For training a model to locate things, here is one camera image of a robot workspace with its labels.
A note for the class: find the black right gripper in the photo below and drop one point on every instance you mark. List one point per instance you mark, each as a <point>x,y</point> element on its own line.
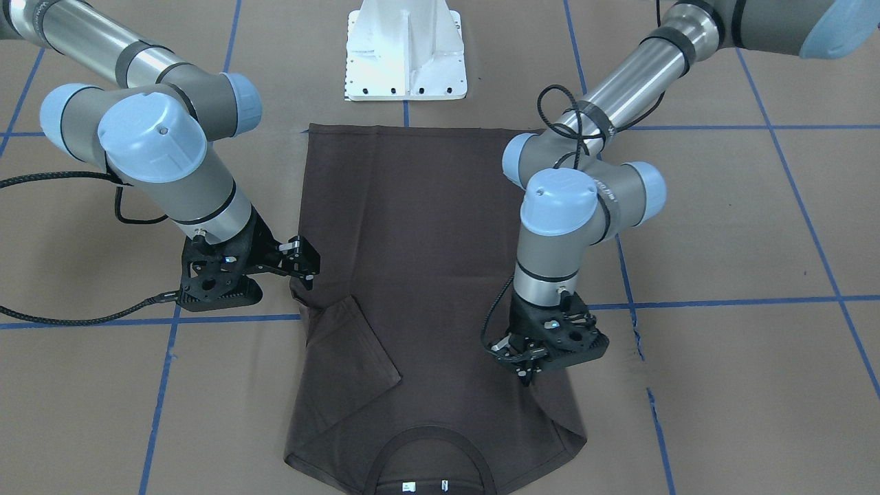
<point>262,238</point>

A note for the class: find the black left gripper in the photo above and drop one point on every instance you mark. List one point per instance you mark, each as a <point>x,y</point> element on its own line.
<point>520,320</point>

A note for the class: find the dark brown t-shirt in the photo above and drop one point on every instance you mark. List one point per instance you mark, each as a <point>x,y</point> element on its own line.
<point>416,230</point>

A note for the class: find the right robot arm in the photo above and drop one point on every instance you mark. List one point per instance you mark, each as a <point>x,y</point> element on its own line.
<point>154,133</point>

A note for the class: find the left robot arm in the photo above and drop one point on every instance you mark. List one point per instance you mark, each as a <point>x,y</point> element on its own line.
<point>574,199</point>

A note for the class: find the blue tape grid lines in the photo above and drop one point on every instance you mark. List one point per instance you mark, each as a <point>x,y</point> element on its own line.
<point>619,302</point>

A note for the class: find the white camera mast base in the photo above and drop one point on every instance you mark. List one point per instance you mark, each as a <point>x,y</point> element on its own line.
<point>405,50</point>

